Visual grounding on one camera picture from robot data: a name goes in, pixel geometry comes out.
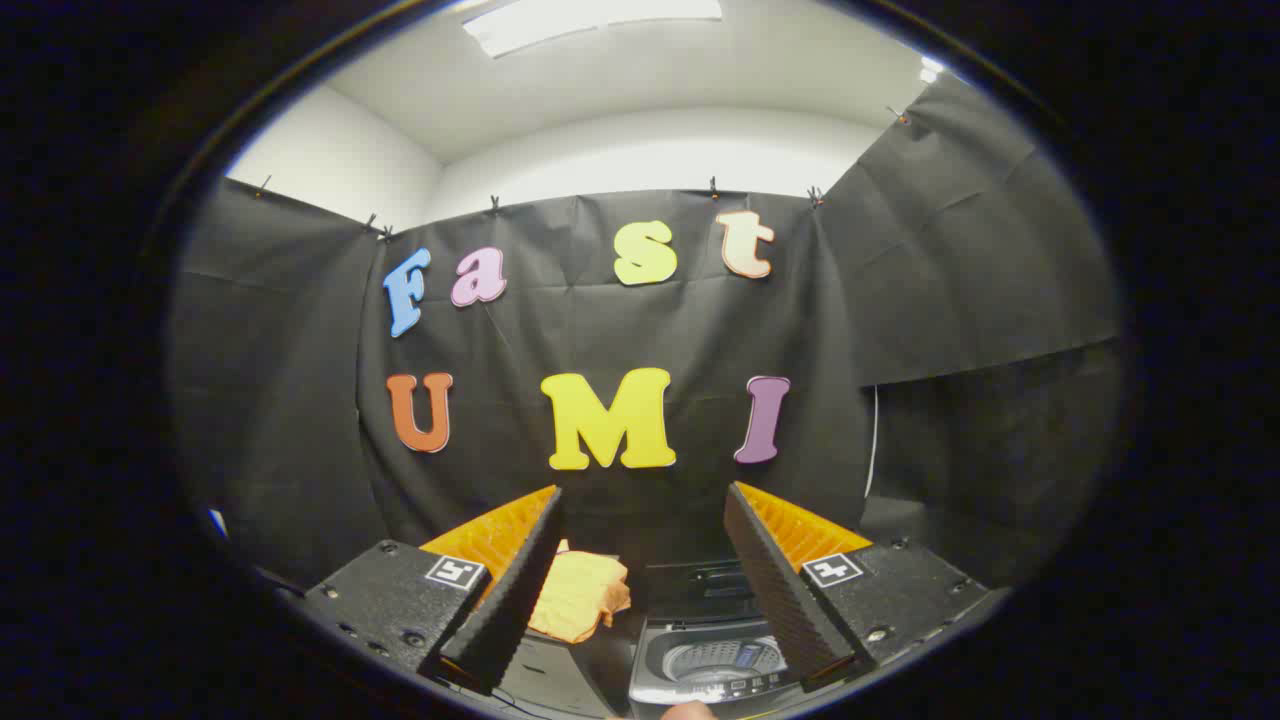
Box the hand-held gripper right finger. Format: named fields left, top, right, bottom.
left=722, top=481, right=1003, bottom=693

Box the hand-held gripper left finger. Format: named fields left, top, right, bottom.
left=300, top=485, right=566, bottom=696

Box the orange polo shirt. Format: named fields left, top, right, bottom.
left=527, top=540, right=633, bottom=644

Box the grey washing machine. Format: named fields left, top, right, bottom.
left=628, top=618, right=813, bottom=713

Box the black backdrop cloth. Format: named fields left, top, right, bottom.
left=170, top=75, right=1126, bottom=591

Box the ceiling light panel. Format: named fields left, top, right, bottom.
left=462, top=0, right=723, bottom=58

